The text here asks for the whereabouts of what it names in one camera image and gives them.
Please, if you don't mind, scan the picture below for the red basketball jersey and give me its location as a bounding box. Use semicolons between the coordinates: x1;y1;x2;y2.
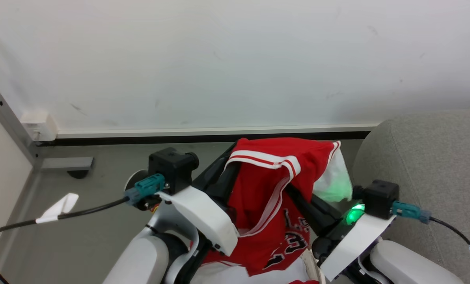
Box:
201;137;342;277

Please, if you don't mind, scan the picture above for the white thin garment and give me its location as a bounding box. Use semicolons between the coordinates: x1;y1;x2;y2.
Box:
312;141;354;203

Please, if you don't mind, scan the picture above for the grey metal frame leg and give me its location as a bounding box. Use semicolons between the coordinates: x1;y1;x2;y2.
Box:
0;85;95;171

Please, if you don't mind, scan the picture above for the white wall socket box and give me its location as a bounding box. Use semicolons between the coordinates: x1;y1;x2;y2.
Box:
21;111;58;142

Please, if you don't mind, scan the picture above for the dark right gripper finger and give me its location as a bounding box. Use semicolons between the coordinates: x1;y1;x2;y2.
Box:
311;194;353;219
284;185;332;238

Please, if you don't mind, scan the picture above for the black cable with white tag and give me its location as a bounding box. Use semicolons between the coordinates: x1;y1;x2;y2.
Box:
429;216;470;280
0;192;130;284

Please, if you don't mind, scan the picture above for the grey fabric sofa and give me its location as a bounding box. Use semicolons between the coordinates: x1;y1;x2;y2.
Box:
351;108;470;284

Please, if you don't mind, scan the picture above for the teal cable connector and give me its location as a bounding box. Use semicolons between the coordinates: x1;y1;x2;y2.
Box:
125;174;166;206
392;200;433;224

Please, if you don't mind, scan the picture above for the pale white garment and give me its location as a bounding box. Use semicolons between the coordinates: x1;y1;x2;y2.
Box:
191;256;318;284

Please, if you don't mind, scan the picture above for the white laundry basket, tan rim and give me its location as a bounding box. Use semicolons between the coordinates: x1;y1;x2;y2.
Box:
300;248;327;284

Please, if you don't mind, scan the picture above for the white and black baseboard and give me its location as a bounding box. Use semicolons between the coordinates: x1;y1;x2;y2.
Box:
36;123;380;147

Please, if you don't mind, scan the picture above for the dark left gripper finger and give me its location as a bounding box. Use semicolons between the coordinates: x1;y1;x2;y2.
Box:
207;163;242;207
192;143;238;191

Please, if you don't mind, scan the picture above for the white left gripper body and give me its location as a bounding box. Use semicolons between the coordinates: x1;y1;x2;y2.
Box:
155;185;240;257

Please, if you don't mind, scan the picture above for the white right gripper body, green band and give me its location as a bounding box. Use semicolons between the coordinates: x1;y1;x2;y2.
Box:
312;202;396;282

